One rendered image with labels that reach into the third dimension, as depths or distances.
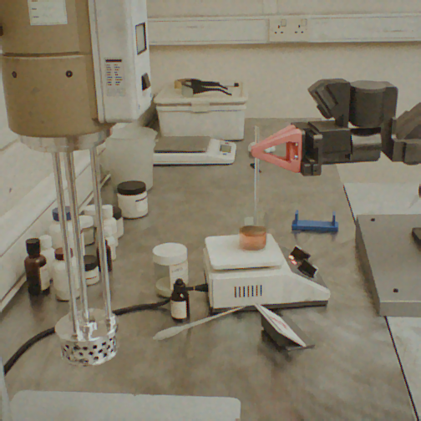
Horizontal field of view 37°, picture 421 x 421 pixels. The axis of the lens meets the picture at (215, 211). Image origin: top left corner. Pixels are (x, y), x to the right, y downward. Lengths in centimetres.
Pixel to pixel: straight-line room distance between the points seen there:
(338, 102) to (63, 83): 54
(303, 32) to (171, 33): 48
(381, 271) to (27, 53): 75
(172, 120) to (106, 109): 154
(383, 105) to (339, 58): 142
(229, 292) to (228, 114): 114
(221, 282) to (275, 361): 17
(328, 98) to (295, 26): 137
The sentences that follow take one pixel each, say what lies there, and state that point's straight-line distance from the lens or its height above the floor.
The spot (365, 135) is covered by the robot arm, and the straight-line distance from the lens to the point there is 103.
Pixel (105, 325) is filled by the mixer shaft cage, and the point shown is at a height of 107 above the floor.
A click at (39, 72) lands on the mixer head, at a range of 57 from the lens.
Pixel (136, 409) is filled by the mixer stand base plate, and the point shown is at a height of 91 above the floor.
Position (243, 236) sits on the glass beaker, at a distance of 105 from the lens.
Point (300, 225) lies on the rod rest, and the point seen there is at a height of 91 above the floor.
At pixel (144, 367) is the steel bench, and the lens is 94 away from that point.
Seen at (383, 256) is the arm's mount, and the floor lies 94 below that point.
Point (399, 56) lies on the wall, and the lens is 247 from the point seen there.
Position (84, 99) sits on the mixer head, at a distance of 58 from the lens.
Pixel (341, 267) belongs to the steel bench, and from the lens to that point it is 122.
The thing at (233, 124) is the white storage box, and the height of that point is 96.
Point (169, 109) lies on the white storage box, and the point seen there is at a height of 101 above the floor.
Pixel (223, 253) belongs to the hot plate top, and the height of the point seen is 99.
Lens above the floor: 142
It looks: 21 degrees down
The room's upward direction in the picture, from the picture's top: 1 degrees counter-clockwise
